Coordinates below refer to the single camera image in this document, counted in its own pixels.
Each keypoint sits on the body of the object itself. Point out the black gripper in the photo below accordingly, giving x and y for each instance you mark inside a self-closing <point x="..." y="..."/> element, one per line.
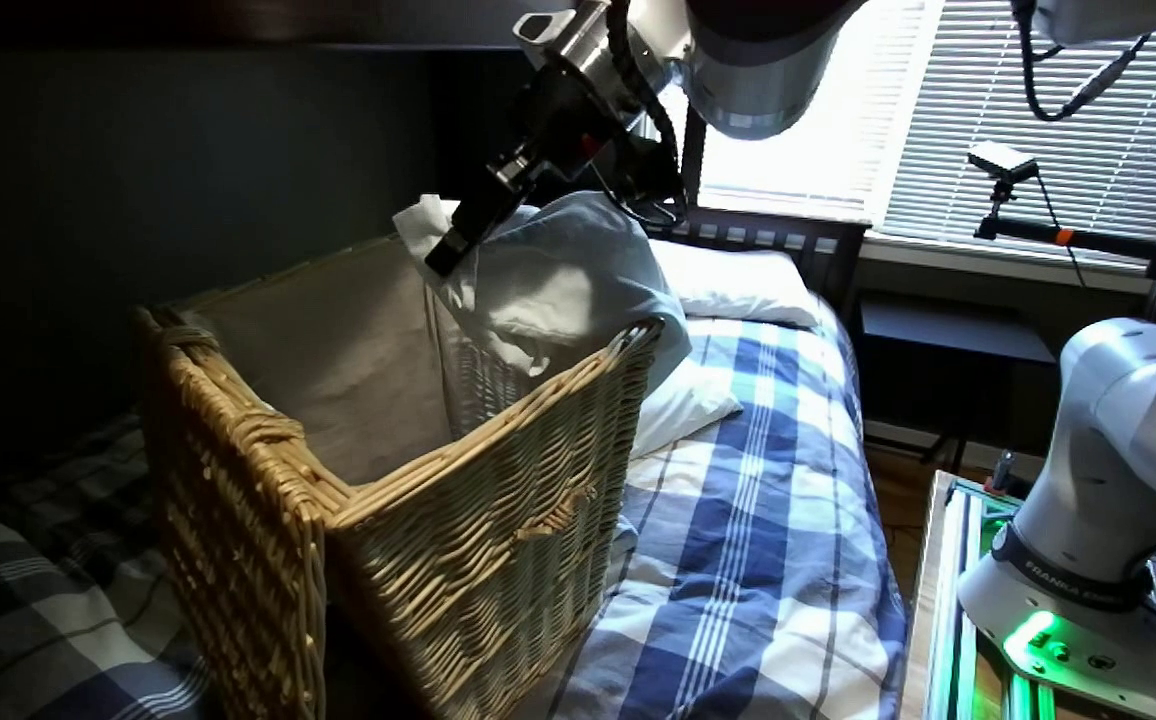
<point x="578" y="134"/>

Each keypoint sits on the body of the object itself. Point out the white pillow case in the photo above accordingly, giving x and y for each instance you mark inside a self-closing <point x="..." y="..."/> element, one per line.
<point x="560" y="281"/>

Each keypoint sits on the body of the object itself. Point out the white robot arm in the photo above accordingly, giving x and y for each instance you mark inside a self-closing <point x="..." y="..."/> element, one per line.
<point x="1120" y="440"/>

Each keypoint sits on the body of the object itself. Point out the grey basket liner cloth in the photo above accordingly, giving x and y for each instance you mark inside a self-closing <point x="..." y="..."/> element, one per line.
<point x="336" y="360"/>

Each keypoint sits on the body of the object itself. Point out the woven wicker basket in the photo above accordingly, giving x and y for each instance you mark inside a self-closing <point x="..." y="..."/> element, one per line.
<point x="468" y="544"/>

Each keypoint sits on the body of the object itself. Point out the dark bed headboard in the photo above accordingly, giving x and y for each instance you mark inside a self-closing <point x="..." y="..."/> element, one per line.
<point x="790" y="247"/>

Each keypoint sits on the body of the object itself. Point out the blue white plaid duvet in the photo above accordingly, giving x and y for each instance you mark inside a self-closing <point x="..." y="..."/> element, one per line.
<point x="761" y="532"/>

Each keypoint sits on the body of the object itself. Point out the dark bedside table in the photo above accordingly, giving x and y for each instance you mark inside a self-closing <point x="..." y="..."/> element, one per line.
<point x="958" y="360"/>

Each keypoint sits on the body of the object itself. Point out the white window blinds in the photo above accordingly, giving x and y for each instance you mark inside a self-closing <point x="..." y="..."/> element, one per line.
<point x="1001" y="104"/>

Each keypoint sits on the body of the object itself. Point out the robot mounting table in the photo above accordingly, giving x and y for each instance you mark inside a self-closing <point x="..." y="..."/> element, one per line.
<point x="960" y="600"/>

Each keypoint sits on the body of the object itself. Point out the black camera on stand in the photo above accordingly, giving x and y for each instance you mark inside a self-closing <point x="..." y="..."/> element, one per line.
<point x="1020" y="201"/>

